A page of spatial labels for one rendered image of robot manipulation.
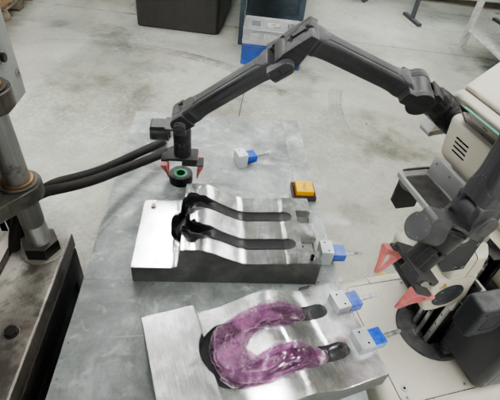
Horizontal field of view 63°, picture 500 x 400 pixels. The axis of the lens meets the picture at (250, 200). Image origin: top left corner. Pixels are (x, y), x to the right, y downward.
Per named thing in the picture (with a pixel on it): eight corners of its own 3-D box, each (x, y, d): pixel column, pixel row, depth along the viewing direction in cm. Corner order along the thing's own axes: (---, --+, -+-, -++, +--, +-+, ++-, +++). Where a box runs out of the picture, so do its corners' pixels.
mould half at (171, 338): (329, 293, 112) (339, 268, 104) (382, 383, 94) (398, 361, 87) (145, 343, 96) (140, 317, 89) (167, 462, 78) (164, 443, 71)
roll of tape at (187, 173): (193, 173, 145) (193, 165, 143) (192, 187, 139) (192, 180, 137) (170, 172, 144) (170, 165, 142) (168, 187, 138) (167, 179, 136)
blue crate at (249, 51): (298, 55, 439) (302, 35, 424) (298, 72, 408) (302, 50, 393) (243, 48, 439) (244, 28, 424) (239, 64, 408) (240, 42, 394)
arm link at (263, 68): (299, 73, 100) (298, 44, 105) (286, 58, 96) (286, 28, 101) (179, 139, 123) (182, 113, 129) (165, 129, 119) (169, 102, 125)
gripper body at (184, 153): (168, 151, 137) (167, 132, 132) (198, 153, 138) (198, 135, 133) (166, 163, 133) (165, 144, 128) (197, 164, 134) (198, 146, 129)
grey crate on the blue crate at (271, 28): (302, 36, 425) (305, 21, 415) (302, 51, 394) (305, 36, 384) (244, 29, 425) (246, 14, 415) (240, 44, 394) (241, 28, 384)
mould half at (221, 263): (301, 218, 133) (309, 187, 124) (315, 284, 113) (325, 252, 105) (146, 213, 128) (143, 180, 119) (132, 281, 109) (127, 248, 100)
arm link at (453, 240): (475, 238, 80) (458, 218, 84) (455, 231, 76) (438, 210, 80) (448, 260, 83) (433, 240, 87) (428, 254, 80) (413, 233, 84)
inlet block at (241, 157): (264, 155, 158) (266, 143, 154) (270, 162, 154) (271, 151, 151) (233, 160, 153) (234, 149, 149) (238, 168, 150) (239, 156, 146)
